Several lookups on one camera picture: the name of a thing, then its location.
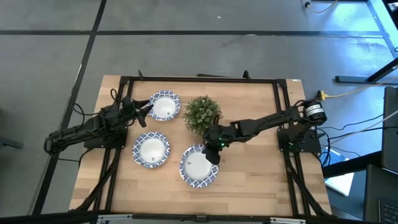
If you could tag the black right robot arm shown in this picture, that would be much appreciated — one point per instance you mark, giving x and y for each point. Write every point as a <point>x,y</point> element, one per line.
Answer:
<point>273,119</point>

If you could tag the white sheet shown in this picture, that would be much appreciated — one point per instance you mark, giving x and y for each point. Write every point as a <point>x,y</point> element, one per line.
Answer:
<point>340,183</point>

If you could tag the small green potted plant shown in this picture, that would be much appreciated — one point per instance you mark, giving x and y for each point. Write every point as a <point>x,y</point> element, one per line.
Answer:
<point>200,113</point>

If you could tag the blue object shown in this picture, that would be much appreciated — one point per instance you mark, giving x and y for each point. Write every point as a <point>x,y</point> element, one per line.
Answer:
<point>334,157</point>

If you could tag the dark monitor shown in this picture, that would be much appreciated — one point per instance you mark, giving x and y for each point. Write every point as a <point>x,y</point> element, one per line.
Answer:
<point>391,130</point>

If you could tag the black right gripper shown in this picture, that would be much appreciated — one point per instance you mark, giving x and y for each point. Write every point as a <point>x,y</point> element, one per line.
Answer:
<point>217,135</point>

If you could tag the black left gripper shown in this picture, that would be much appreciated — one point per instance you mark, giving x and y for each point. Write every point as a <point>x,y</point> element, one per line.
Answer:
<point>127,110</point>

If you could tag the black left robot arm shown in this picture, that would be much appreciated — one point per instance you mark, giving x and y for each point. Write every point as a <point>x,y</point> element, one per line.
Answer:
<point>77,132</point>

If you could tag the dark laptop with keyboard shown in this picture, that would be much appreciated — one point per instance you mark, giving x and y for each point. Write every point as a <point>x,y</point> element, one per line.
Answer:
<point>381,193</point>

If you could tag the black aluminium table frame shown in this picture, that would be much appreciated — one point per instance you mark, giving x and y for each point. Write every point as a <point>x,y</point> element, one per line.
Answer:
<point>202,79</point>

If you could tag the black desk leg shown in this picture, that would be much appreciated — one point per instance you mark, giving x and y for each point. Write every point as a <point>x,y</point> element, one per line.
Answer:
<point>367,79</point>

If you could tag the black side desk edge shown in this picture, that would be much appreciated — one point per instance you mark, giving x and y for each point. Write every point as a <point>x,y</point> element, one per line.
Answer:
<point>351,163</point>

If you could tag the silver frame bracket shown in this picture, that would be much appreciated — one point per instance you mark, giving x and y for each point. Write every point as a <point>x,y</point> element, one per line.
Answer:
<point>113,217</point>
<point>287,221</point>

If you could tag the yellow plug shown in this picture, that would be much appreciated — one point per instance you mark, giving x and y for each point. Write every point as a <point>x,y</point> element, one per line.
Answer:
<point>322,95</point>

